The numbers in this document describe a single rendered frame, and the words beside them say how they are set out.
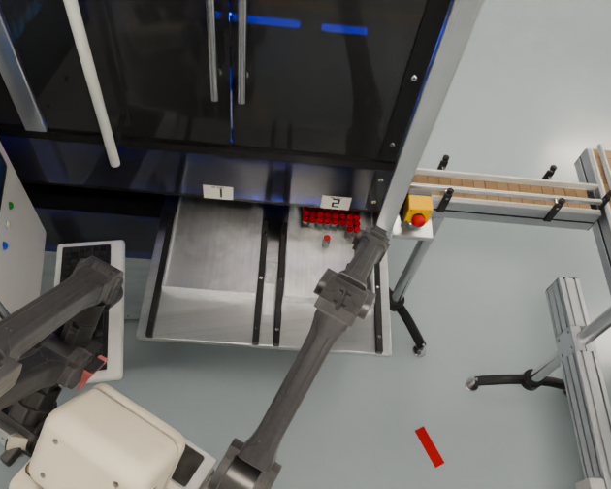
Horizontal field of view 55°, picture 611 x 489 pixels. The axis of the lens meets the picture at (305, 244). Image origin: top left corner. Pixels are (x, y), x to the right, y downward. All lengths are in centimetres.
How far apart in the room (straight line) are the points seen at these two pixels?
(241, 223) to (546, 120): 241
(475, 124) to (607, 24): 152
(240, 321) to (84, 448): 72
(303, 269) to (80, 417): 87
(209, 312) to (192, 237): 26
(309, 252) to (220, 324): 35
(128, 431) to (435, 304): 196
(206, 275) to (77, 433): 78
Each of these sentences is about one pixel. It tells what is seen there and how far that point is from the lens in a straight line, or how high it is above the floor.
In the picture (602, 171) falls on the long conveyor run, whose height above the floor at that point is 93.
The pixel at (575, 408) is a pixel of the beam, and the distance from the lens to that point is 228.
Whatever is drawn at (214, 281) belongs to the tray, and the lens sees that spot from 169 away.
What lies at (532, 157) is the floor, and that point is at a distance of 355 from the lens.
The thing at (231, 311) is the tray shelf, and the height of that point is 88.
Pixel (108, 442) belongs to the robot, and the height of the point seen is 138.
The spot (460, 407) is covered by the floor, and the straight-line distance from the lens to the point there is 263.
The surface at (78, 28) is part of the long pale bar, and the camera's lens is 128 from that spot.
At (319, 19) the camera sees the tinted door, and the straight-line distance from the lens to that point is 127.
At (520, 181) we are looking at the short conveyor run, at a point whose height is 96.
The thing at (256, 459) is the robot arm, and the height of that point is 129.
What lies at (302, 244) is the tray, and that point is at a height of 88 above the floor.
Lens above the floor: 237
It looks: 57 degrees down
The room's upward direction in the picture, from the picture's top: 10 degrees clockwise
